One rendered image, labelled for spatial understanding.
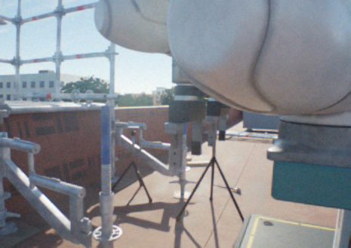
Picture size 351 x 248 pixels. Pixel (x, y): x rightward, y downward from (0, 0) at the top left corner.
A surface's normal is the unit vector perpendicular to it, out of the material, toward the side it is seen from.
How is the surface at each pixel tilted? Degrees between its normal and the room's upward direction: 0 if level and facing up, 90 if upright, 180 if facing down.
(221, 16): 96
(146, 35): 130
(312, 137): 85
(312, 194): 90
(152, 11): 102
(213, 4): 96
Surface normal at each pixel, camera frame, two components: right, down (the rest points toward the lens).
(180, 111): -0.43, 0.05
